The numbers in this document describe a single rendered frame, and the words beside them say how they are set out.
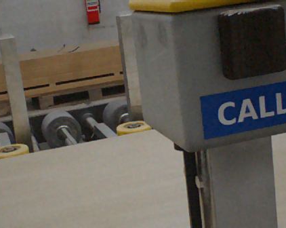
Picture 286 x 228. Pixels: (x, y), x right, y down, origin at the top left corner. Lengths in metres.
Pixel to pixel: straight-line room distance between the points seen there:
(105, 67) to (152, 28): 6.06
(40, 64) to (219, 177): 5.93
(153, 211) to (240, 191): 0.56
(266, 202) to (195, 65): 0.09
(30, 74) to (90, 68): 0.63
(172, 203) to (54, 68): 5.39
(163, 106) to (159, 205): 0.60
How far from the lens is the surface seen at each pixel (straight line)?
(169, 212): 0.85
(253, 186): 0.31
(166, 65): 0.27
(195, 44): 0.26
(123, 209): 0.89
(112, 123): 1.82
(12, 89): 1.37
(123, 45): 1.40
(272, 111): 0.28
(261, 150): 0.30
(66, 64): 6.25
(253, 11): 0.26
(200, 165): 0.30
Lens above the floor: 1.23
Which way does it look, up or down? 13 degrees down
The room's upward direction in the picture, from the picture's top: 7 degrees counter-clockwise
